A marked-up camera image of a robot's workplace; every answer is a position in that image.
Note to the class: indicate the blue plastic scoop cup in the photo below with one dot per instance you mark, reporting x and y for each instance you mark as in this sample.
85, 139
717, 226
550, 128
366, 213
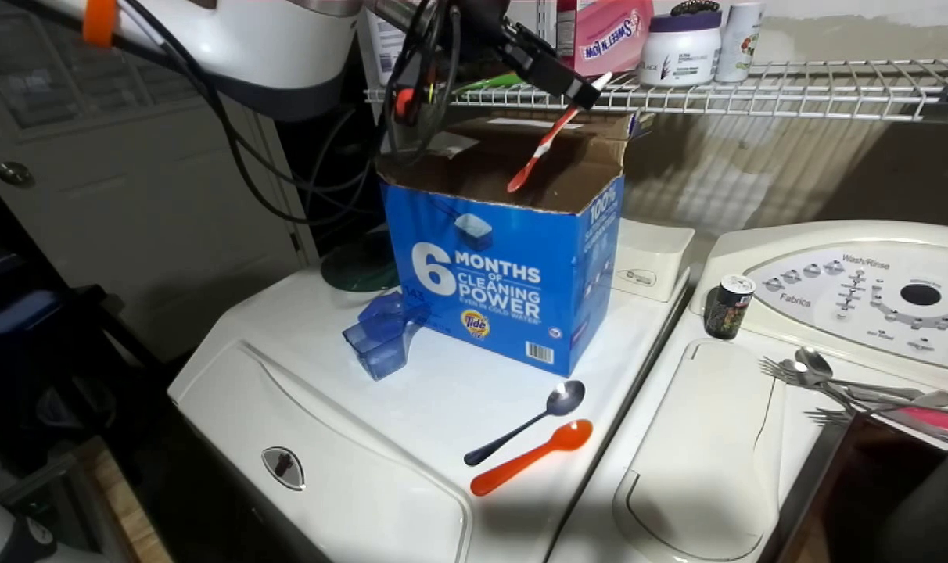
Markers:
383, 334

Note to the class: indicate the white dryer machine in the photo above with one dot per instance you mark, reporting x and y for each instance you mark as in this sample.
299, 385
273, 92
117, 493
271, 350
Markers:
711, 445

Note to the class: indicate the small dark jar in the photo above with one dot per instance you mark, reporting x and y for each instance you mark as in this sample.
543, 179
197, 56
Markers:
728, 306

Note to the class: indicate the green round lid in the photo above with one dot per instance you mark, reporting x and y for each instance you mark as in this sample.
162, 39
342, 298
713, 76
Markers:
365, 264

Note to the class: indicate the metal spoon on dryer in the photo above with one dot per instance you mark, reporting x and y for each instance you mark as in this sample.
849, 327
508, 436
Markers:
812, 371

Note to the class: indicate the white jar purple lid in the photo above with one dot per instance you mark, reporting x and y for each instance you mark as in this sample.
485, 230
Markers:
681, 52

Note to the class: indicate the orange plastic spoon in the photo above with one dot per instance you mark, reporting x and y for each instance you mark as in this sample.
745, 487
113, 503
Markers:
570, 436

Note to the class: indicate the white wire shelf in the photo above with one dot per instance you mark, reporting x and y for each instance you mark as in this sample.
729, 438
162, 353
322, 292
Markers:
812, 88

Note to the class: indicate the black metal spoon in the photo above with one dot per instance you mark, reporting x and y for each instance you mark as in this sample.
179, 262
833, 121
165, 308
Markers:
564, 400

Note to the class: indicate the blue detergent box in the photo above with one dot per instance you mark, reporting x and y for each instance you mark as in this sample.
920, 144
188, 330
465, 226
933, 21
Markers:
519, 273

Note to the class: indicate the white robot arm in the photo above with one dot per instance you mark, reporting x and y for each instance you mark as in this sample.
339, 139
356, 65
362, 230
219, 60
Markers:
300, 45

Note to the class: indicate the white washing machine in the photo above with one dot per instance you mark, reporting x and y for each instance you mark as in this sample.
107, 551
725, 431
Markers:
373, 471

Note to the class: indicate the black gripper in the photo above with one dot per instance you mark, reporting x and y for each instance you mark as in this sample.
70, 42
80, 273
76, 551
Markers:
523, 52

